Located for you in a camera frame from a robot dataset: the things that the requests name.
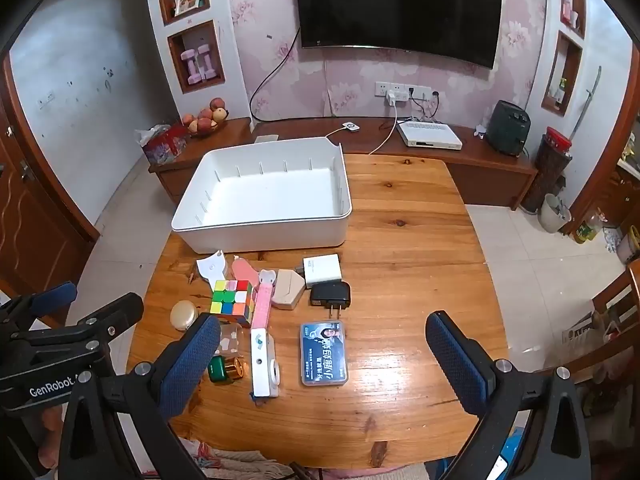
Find black cable bundle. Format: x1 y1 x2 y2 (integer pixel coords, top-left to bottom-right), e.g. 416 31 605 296
410 87 443 122

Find white toy camera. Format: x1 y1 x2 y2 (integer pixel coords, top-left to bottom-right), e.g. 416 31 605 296
249 327 281 406

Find red tissue box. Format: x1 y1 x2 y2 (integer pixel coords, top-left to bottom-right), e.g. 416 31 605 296
135 123 190 166

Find white charging cable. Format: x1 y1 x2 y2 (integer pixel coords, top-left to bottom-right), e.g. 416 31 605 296
325 102 401 156

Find white plastic storage bin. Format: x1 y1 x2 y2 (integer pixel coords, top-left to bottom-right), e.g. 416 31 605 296
171 136 353 255

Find white bucket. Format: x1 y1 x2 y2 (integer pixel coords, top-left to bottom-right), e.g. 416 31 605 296
539 193 572 233

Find blue picture card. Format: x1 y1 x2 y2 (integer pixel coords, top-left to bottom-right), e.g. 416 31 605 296
300 321 349 387

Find bowl of apples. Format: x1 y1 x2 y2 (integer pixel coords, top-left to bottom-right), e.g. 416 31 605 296
182 97 230 133

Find black television cable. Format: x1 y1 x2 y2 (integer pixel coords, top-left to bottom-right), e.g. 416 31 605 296
249 27 302 122

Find person's left hand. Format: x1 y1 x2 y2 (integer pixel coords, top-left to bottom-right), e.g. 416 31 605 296
37 405 68 473

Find white wall outlet strip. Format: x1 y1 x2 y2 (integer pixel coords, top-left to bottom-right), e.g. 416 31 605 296
375 81 432 101

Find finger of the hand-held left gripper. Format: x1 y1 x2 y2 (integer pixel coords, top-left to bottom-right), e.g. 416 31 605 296
65 291 145 356
0 281 78 333

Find black plug charger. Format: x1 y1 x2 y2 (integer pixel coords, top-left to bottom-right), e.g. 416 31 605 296
308 281 352 322

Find beige knit cloth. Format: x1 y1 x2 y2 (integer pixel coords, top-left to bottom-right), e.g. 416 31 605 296
175 437 311 480

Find dark green appliance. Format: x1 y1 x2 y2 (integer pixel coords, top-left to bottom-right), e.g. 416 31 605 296
486 100 532 157

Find thin metal rod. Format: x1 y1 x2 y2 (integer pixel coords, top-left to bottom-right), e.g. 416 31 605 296
569 65 602 142

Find dark wire fruit bowl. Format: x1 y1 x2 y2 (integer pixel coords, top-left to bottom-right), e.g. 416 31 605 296
187 122 226 139

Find pink strip with white top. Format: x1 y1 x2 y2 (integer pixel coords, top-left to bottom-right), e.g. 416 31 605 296
250 269 277 330

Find round gold compact case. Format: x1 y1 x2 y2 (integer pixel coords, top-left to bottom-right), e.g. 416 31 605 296
170 300 200 332

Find dark wooden tv cabinet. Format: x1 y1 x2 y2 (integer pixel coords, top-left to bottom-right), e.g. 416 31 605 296
250 117 540 211

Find pink oval plastic piece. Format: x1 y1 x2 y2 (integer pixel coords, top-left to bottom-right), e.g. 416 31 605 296
231 256 261 286

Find small clear plastic box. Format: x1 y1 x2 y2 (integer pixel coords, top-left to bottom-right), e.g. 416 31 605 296
217 324 241 356

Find brown wooden door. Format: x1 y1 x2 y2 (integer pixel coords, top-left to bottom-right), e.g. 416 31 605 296
0 55 101 321

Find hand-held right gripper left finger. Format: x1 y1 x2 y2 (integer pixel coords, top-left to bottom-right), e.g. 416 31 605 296
59 312 222 480

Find white wall shelf column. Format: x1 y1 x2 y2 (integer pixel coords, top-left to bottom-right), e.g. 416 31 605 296
142 0 253 121
530 0 601 117

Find pink dumbbell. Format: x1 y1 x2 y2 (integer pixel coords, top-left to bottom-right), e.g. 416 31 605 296
197 45 217 82
182 50 203 86

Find yellow oil bottle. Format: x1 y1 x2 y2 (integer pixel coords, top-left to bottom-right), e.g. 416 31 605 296
574 210 606 245

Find green and gold battery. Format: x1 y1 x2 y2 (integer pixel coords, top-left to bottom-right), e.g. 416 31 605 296
207 355 249 385

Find colourful puzzle cube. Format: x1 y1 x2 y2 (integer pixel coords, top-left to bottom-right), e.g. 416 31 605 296
210 279 257 328

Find white set-top box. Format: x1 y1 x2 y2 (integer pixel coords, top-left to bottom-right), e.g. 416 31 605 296
396 120 463 151

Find black wall television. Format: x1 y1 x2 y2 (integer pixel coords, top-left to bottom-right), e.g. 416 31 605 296
294 0 503 70

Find beige small box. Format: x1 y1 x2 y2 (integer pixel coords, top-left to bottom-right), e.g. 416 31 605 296
270 269 307 311

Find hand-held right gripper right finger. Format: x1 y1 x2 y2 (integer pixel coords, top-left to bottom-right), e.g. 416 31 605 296
425 310 593 480

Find white square charger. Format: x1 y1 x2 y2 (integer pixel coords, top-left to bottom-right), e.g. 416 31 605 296
302 255 343 288

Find wooden chair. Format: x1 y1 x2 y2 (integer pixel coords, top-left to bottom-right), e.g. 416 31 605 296
565 265 640 411

